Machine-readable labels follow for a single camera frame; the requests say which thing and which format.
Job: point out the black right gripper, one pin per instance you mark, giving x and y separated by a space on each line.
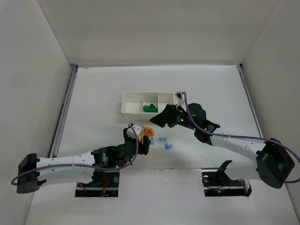
170 116

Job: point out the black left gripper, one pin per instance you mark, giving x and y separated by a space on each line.
139 147

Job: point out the small green lego brick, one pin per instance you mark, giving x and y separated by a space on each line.
150 108

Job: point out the yellow bee lego figure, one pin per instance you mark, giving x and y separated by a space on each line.
149 132

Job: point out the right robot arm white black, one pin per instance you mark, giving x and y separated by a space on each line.
271 162

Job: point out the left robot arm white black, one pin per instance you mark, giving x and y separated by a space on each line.
37 172

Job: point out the white divided plastic container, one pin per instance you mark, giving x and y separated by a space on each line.
132 106

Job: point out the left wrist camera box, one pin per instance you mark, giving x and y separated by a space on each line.
134 131

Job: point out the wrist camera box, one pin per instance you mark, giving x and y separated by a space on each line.
180 98
134 131

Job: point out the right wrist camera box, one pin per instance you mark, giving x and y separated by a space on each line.
180 98

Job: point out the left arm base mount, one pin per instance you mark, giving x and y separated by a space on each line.
103 185

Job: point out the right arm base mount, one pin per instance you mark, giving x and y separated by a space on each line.
217 184

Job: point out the right aluminium rail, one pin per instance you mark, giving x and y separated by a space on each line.
239 68

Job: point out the aluminium rail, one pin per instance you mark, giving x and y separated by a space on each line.
239 68
57 136

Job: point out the left aluminium rail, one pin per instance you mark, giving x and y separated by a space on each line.
57 136

